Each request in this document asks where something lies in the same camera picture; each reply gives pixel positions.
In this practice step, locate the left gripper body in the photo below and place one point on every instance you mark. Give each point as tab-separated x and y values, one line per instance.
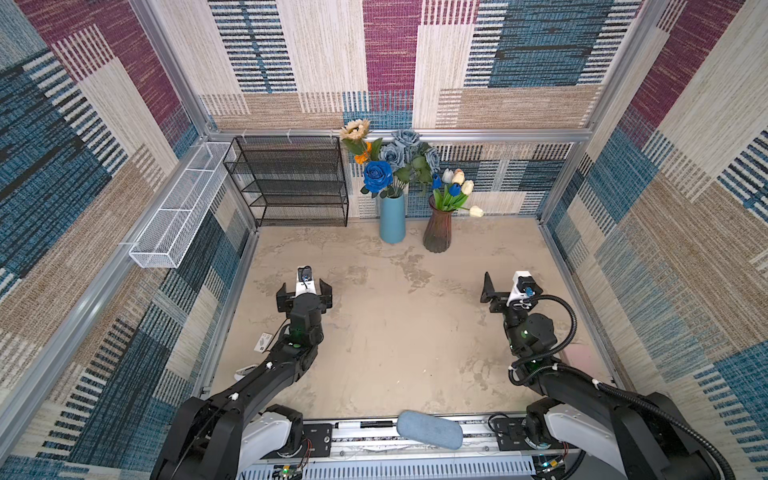
318	304

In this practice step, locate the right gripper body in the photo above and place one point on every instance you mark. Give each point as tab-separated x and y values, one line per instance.
498	302

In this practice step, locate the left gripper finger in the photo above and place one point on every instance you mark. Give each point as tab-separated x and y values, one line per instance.
326	295
281	298

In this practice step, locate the dark red glass vase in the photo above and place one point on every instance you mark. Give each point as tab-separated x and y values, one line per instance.
438	233

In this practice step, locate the white tulip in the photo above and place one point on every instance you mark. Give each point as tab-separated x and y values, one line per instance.
467	187
447	176
474	211

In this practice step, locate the teal ceramic vase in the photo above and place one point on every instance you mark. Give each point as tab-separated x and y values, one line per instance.
392	226

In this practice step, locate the yellow tulip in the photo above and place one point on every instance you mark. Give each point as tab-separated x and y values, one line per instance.
458	177

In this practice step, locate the dark blue rose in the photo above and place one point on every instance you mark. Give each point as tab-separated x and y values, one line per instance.
378	180

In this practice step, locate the orange marigold flower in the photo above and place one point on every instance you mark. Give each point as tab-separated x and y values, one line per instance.
365	156

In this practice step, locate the light blue rose bunch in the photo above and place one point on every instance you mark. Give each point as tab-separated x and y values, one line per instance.
411	160

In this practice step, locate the cream sunflower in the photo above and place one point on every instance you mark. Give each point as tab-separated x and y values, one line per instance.
353	135

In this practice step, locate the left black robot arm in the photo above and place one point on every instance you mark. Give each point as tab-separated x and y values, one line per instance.
205	436

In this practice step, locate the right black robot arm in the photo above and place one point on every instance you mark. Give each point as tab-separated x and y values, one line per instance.
640	436

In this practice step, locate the small white paper tag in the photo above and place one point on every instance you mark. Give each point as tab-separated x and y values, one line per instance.
263	342

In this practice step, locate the pink rectangular pad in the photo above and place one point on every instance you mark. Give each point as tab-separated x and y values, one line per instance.
587	359

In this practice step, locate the blue-grey sponge pad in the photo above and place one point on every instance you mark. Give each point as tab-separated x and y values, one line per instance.
430	430

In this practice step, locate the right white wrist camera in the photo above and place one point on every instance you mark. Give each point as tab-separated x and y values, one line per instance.
525	290

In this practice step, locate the black wire shelf rack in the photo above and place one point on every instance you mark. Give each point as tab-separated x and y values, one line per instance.
290	181

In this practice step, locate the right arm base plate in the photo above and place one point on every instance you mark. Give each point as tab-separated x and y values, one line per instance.
511	435

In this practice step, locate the white mesh wall basket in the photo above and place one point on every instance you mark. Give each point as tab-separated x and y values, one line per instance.
165	240

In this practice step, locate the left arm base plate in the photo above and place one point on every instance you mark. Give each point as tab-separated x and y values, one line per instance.
315	441

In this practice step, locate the white slotted cable duct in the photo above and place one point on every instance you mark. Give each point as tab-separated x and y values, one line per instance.
514	467

